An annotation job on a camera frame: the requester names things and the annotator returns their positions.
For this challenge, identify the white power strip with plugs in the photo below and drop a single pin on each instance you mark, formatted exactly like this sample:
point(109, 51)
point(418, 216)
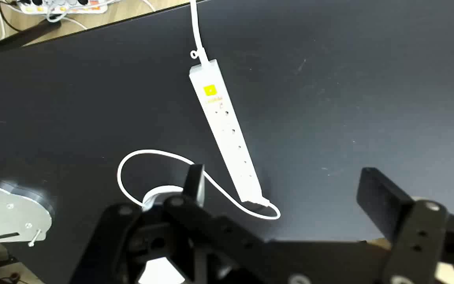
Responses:
point(65, 7)

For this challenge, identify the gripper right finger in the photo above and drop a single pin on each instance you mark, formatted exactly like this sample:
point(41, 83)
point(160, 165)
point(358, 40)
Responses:
point(420, 236)

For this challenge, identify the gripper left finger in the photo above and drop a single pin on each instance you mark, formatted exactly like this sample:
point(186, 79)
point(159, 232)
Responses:
point(211, 232)

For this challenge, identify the silver metal bracket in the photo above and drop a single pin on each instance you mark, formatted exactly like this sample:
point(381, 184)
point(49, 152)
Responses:
point(10, 219)

